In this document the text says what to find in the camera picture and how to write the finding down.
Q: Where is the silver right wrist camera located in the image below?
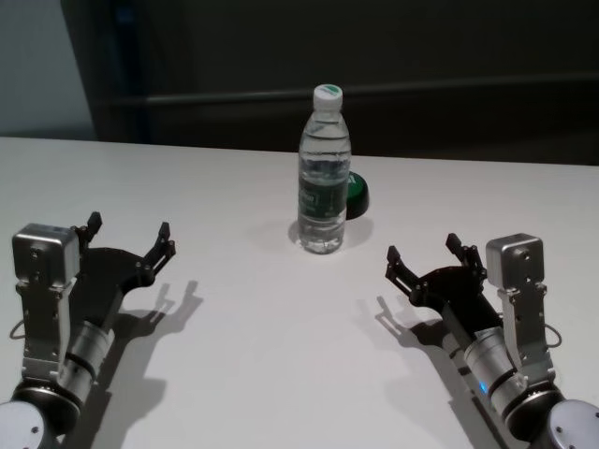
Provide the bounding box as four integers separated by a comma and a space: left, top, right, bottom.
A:
485, 233, 556, 380

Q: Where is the blue vertical metal post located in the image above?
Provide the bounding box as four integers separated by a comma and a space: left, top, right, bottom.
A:
110, 0, 156, 141

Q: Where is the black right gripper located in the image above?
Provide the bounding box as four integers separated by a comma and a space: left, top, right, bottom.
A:
385, 233, 504, 345

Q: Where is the green YES push button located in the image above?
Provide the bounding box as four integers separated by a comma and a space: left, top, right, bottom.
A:
344, 171, 371, 219

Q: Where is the grey horizontal metal rail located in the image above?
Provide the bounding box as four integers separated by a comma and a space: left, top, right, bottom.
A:
144, 88, 599, 105

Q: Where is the clear plastic water bottle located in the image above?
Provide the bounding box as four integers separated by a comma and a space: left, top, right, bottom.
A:
297, 83, 352, 255

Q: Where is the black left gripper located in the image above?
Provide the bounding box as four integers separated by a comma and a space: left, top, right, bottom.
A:
66, 210, 177, 329

